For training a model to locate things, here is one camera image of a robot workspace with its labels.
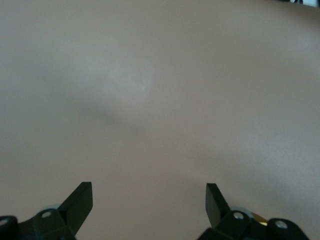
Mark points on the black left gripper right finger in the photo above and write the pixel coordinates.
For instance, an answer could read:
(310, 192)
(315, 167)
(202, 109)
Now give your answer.
(232, 225)

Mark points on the brown table mat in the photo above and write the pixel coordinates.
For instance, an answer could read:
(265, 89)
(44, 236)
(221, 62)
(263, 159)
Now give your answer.
(160, 112)

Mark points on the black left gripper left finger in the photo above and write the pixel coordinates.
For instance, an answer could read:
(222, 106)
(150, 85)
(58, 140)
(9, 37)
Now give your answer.
(62, 222)

